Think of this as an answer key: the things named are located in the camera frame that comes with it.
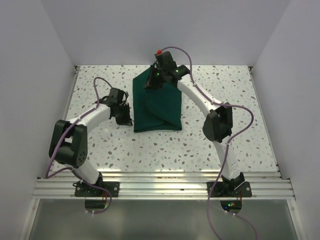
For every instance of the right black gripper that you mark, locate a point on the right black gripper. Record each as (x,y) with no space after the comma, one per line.
(155,84)

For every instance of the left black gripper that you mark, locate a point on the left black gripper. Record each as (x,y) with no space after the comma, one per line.
(126,121)

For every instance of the green surgical cloth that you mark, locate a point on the green surgical cloth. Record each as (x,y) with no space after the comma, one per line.
(155,109)

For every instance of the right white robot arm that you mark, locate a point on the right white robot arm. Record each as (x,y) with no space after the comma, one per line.
(218,122)

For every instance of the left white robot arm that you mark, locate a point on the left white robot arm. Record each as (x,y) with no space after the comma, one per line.
(69,142)

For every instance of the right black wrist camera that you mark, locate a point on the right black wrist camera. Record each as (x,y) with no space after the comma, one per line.
(165,60)

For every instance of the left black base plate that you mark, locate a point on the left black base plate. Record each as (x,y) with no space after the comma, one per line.
(100,189)

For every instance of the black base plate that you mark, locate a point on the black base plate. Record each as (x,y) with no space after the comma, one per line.
(100,189)
(221,190)

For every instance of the aluminium rail frame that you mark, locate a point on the aluminium rail frame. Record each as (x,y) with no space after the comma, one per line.
(163,180)

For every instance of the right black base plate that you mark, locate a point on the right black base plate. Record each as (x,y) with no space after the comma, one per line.
(221,190)

